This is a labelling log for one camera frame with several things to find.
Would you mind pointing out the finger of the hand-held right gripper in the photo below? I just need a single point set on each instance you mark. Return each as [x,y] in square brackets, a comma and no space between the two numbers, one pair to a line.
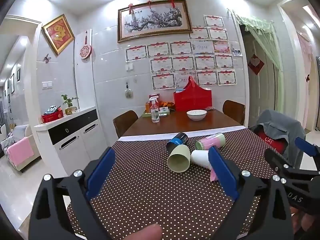
[307,147]
[276,158]

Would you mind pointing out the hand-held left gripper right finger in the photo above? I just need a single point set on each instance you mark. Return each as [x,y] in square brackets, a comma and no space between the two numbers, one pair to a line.
[223,172]

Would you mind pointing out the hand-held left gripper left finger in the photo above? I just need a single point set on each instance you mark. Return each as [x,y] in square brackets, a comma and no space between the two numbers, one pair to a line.
[100,171]

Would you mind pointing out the white cup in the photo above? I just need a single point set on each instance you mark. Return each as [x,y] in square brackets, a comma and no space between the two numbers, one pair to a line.
[200,158]

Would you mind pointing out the beige cup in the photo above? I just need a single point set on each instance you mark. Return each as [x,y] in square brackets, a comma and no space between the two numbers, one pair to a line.
[178,161]

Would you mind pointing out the pink and green cup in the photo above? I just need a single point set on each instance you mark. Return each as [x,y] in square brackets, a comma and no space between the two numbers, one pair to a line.
[212,141]

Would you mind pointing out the blue cup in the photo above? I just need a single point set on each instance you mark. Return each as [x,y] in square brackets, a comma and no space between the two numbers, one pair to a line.
[177,141]

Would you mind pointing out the person's right hand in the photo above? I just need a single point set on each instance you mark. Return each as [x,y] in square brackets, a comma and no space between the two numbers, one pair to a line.
[306,226]

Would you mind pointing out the person's left hand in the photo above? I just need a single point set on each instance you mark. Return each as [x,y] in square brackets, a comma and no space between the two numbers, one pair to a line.
[146,233]

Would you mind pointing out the pink plastic item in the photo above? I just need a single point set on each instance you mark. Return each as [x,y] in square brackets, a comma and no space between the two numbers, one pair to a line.
[213,176]

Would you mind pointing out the red garment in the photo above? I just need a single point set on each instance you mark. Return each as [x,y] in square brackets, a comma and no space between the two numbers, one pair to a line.
[272,141]

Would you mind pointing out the white sideboard cabinet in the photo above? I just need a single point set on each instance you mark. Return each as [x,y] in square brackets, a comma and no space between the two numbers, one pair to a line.
[72,142]

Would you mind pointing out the brown wooden chair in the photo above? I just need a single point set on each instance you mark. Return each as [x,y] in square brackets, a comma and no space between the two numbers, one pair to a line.
[233,111]
[125,123]

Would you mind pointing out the brown polka dot tablecloth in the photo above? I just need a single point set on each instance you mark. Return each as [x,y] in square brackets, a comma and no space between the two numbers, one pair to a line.
[150,192]

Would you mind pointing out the white door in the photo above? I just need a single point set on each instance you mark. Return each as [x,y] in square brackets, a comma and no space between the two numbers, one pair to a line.
[261,97]

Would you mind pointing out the white bowl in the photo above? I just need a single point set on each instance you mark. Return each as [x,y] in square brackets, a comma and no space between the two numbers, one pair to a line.
[196,115]

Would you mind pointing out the pink curtain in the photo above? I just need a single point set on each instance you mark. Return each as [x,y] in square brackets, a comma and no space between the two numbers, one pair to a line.
[306,80]

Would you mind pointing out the wooden dining table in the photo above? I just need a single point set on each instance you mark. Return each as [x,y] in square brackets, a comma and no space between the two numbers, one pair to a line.
[175,126]

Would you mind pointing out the red tin box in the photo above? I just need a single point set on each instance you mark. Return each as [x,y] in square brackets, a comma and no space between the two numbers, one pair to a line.
[53,118]

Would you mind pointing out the potted green plant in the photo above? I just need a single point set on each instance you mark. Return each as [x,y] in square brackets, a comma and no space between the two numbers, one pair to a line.
[69,103]

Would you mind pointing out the patterned cloth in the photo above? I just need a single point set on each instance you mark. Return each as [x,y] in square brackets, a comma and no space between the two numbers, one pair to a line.
[53,109]

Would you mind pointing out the red gift bag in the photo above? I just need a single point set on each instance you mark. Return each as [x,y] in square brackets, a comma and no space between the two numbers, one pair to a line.
[193,100]

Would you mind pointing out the clear spray bottle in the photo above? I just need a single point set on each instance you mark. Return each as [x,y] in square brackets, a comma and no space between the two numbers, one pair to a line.
[155,113]

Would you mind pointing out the orange box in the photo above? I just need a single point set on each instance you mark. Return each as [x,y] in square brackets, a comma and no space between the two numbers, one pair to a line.
[148,107]

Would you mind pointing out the pink blanket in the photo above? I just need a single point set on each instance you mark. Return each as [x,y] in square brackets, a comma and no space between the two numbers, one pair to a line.
[20,152]

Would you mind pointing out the white flat box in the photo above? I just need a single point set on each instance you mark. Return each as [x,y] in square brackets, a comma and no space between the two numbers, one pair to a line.
[163,109]

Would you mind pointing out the light sofa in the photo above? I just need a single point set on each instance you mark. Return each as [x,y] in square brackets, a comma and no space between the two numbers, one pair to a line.
[17,132]

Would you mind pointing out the red diamond door ornament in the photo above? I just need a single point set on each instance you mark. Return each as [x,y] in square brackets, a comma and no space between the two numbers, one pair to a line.
[256,64]

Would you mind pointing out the green lace curtain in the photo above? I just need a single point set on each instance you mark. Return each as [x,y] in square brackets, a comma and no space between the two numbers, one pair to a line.
[272,45]

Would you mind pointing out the group of award certificates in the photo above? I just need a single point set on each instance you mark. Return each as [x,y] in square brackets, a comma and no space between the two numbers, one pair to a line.
[185,63]

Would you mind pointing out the round red hanging ornament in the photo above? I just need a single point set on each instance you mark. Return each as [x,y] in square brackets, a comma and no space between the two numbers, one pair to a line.
[85,51]

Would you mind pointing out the red and gold framed picture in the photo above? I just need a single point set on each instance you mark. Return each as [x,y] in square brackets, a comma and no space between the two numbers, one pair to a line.
[58,33]

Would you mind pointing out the framed plum blossom painting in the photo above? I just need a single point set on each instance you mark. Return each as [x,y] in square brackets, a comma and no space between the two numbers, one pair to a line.
[155,20]

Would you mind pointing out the red knot tassel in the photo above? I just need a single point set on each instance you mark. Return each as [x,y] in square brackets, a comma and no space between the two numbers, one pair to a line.
[149,3]
[172,1]
[130,8]

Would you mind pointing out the small red wall ornament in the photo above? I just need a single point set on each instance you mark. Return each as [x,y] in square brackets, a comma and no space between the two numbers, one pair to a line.
[308,78]

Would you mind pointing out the hanging wall hook item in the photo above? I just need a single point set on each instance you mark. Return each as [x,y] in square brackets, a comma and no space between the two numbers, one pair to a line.
[128,93]

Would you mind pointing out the white wall switch panel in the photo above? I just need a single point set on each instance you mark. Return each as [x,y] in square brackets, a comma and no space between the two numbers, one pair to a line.
[47,85]

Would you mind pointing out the small white wall switch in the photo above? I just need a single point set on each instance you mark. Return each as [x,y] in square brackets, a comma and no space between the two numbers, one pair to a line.
[129,67]

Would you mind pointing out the small wall photo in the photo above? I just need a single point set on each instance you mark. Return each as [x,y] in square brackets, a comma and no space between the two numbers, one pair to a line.
[237,53]

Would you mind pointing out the dark wall picture frame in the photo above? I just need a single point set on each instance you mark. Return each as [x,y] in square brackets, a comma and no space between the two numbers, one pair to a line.
[12,83]
[18,75]

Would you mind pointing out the butterfly wall decal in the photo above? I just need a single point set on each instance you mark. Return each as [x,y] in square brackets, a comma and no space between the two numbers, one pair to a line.
[47,58]

